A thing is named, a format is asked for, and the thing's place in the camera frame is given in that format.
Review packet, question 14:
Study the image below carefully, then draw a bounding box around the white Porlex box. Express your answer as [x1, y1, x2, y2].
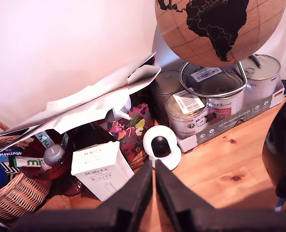
[71, 141, 135, 202]

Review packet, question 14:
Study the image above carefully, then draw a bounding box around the floral patterned bag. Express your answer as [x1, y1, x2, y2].
[100, 102, 155, 170]

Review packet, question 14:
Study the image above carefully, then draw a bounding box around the red glass bowl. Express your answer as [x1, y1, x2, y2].
[20, 129, 85, 197]

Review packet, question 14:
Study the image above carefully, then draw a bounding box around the grey cardboard can tray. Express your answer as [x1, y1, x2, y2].
[176, 79, 286, 153]

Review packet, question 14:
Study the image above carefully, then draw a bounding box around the bottle with grey cap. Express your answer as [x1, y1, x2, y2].
[40, 144, 66, 172]

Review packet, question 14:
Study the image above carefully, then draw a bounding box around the green white mint pack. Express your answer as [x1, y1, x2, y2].
[8, 156, 43, 169]
[35, 131, 52, 150]

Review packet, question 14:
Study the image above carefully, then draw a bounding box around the large paper gift bag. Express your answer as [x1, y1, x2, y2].
[0, 51, 162, 153]

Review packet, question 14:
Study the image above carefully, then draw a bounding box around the wicker basket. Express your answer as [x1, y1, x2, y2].
[0, 117, 53, 220]

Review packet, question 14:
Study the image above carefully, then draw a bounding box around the black white striped box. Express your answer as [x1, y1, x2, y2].
[0, 163, 20, 175]

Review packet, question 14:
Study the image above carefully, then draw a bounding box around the blue Mynthon box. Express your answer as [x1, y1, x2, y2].
[0, 147, 22, 163]

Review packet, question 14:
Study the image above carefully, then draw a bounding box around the cork globe on metal stand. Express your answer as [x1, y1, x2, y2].
[154, 0, 286, 97]

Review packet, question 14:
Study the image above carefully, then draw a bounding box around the white round security camera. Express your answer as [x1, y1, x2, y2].
[142, 125, 182, 171]

